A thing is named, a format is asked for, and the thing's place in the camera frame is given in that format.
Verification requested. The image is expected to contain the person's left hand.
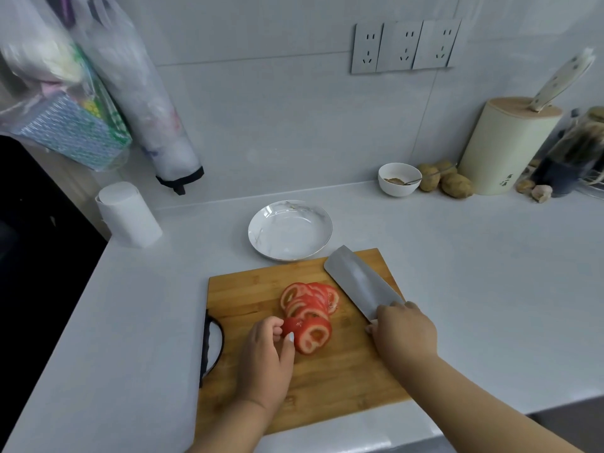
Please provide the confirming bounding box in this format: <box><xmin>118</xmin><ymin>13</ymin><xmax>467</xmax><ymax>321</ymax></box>
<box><xmin>234</xmin><ymin>317</ymin><xmax>297</xmax><ymax>405</ymax></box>

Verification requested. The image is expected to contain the person's right hand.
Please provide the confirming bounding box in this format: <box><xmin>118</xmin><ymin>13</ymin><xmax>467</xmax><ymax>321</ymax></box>
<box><xmin>366</xmin><ymin>301</ymin><xmax>439</xmax><ymax>369</ymax></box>

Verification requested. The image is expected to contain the red tomato chunk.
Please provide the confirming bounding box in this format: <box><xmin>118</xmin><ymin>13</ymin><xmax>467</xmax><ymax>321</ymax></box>
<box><xmin>282</xmin><ymin>316</ymin><xmax>333</xmax><ymax>356</ymax></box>

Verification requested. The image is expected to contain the steel cleaver knife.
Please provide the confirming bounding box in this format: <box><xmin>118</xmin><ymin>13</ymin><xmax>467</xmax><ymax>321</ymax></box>
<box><xmin>324</xmin><ymin>245</ymin><xmax>407</xmax><ymax>324</ymax></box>

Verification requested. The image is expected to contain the person's right forearm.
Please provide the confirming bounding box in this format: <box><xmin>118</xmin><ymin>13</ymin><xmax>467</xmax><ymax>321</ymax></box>
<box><xmin>389</xmin><ymin>355</ymin><xmax>585</xmax><ymax>453</ymax></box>

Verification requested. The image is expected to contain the person's left forearm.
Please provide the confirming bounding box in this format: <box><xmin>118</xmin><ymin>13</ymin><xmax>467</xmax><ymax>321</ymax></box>
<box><xmin>186</xmin><ymin>395</ymin><xmax>280</xmax><ymax>453</ymax></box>

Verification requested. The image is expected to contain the row of red tomato slices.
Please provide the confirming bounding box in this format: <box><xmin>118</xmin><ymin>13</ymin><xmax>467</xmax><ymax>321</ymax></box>
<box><xmin>280</xmin><ymin>281</ymin><xmax>341</xmax><ymax>320</ymax></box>

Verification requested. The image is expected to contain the white marbled plate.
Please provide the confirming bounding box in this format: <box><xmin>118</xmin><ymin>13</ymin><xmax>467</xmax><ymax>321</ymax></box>
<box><xmin>248</xmin><ymin>200</ymin><xmax>333</xmax><ymax>262</ymax></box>

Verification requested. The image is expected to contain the small white bowl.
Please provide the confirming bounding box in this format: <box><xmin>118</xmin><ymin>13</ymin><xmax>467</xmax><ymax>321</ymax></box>
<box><xmin>378</xmin><ymin>162</ymin><xmax>423</xmax><ymax>198</ymax></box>

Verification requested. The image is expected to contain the white paper towel roll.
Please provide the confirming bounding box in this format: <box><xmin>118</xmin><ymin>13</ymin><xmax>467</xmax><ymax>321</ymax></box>
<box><xmin>95</xmin><ymin>181</ymin><xmax>164</xmax><ymax>249</ymax></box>

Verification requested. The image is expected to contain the cream knife block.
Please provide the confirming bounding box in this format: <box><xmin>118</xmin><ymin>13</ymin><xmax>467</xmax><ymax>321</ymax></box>
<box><xmin>458</xmin><ymin>96</ymin><xmax>564</xmax><ymax>196</ymax></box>

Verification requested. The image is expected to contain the dark chopstick holder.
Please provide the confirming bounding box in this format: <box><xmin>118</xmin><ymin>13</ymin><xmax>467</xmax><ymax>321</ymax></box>
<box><xmin>542</xmin><ymin>106</ymin><xmax>604</xmax><ymax>199</ymax></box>

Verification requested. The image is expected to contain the clear hanging bag black trim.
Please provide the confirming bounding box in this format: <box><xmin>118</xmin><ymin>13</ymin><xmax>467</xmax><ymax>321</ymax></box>
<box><xmin>71</xmin><ymin>0</ymin><xmax>205</xmax><ymax>196</ymax></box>

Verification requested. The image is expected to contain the blue patterned box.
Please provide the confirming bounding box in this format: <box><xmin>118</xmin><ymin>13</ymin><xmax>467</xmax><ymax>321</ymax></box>
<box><xmin>8</xmin><ymin>91</ymin><xmax>133</xmax><ymax>171</ymax></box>

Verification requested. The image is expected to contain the clear plastic bag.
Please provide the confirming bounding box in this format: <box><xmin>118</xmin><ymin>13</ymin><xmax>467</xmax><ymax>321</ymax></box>
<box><xmin>0</xmin><ymin>0</ymin><xmax>134</xmax><ymax>172</ymax></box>

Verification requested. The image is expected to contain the wooden cutting board black handle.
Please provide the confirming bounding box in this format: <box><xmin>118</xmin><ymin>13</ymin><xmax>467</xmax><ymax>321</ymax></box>
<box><xmin>195</xmin><ymin>248</ymin><xmax>412</xmax><ymax>437</ymax></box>

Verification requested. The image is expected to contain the wire rack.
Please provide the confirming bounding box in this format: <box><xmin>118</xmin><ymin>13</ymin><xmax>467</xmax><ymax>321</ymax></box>
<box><xmin>578</xmin><ymin>169</ymin><xmax>604</xmax><ymax>200</ymax></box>

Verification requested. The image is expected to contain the grey wall socket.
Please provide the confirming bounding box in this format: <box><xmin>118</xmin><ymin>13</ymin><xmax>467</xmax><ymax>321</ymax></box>
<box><xmin>412</xmin><ymin>17</ymin><xmax>462</xmax><ymax>70</ymax></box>
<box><xmin>376</xmin><ymin>20</ymin><xmax>424</xmax><ymax>73</ymax></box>
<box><xmin>350</xmin><ymin>22</ymin><xmax>384</xmax><ymax>75</ymax></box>

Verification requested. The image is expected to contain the white speckled knife handle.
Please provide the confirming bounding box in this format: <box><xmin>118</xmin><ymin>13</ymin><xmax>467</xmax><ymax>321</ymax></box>
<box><xmin>528</xmin><ymin>47</ymin><xmax>596</xmax><ymax>113</ymax></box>

